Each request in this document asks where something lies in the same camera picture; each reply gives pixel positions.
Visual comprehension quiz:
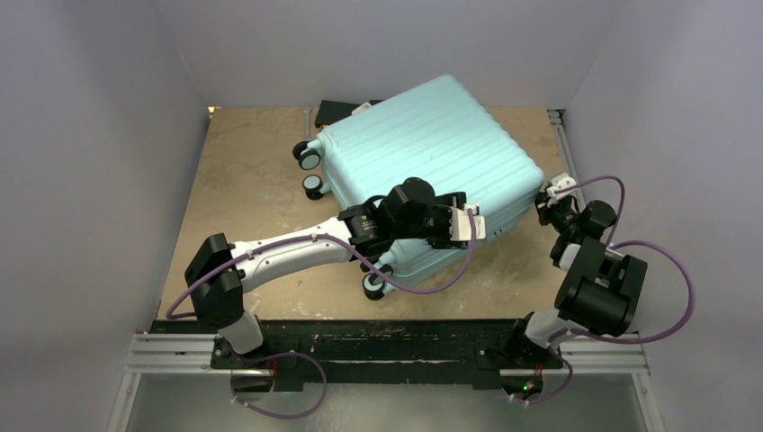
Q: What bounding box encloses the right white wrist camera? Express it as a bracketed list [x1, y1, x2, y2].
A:
[543, 173, 578, 207]

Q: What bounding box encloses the silver metal wrench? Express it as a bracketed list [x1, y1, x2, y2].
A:
[302, 106, 312, 141]

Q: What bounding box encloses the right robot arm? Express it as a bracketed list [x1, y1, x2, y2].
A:
[499, 193, 648, 366]

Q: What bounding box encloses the light blue suitcase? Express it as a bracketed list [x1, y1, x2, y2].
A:
[292, 74, 545, 302]

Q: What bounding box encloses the black metal base rail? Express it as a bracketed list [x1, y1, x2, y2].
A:
[121, 319, 651, 398]

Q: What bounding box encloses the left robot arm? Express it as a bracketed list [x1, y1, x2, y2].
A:
[166, 177, 486, 368]

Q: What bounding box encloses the white power bank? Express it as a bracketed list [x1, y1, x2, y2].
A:
[351, 102, 373, 115]

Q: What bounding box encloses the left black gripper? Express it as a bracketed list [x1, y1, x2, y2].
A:
[394, 199, 466, 251]

